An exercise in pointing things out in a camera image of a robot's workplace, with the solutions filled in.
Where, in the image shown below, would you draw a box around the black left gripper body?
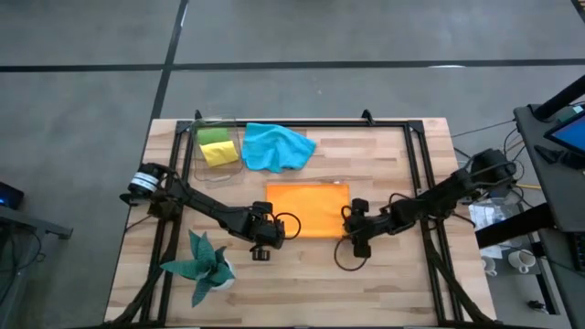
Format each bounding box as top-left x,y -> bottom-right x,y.
249,200 -> 287,262

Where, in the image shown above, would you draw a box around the black keyboard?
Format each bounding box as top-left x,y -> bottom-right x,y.
572,231 -> 585,274

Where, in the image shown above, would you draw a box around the yellow microfiber towel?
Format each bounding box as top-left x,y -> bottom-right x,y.
199,140 -> 240,168

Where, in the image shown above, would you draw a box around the black device with blue light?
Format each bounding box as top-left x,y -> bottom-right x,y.
0,181 -> 26,211

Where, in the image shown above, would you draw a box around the green microfiber towel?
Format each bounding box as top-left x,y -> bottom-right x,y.
196,127 -> 229,146

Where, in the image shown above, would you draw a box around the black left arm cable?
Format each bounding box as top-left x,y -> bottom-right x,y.
272,211 -> 303,241

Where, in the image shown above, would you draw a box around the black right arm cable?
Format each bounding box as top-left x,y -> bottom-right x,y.
333,204 -> 369,271

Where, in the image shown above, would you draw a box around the white plant pot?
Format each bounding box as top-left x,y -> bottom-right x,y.
213,258 -> 238,292

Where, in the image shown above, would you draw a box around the clear plastic basket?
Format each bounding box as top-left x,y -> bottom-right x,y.
191,116 -> 244,184

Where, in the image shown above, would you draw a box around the white mug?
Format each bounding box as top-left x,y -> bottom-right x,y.
506,249 -> 537,274
479,254 -> 498,278

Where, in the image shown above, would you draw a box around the blue microfiber towel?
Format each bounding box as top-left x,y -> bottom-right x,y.
240,122 -> 317,174

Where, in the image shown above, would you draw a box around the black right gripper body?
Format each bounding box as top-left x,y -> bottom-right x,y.
342,197 -> 389,260

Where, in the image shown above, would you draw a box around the green artificial plant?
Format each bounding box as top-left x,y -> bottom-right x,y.
159,229 -> 237,308

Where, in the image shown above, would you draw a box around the white paper sheets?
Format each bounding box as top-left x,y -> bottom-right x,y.
468,204 -> 506,232

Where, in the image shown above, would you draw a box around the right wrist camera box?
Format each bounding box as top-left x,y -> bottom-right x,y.
345,212 -> 367,239

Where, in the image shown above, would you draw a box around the grey desk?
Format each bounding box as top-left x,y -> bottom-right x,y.
0,204 -> 74,242

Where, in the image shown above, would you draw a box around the black side desk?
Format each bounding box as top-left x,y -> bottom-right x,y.
474,103 -> 585,329

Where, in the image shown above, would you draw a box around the black floor cable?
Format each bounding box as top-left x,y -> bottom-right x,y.
451,119 -> 516,138

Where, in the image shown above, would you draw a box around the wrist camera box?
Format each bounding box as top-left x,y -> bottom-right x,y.
264,218 -> 287,248
345,212 -> 367,239

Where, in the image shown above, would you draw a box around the orange microfiber towel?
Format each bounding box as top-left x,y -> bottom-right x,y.
265,183 -> 351,239

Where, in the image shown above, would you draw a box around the black monitor base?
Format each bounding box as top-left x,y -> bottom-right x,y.
533,143 -> 585,169

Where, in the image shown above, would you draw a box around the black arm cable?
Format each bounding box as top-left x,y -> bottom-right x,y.
333,204 -> 369,271
272,211 -> 303,241

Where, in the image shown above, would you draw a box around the tablet with blue screen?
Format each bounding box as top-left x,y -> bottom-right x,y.
543,108 -> 585,156

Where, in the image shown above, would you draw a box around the yellow floor cable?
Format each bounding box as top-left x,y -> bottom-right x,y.
486,139 -> 544,191

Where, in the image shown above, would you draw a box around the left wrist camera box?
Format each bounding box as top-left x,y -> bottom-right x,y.
264,218 -> 287,248

